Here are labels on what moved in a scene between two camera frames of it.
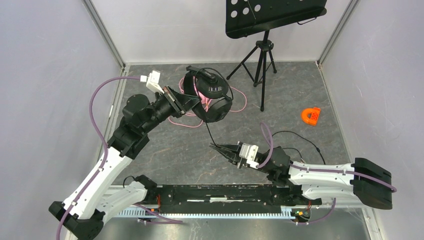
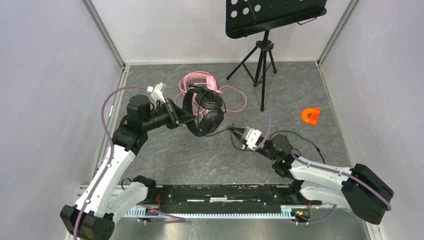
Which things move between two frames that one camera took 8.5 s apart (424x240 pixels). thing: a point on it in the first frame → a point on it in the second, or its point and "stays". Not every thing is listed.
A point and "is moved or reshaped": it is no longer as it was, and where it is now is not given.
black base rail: (224, 198) stays
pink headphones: (205, 101) → (210, 82)
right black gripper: (233, 157) → (239, 136)
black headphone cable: (231, 97) → (236, 145)
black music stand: (246, 17) stays
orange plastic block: (315, 112) stays
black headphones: (213, 105) is moved or reshaped
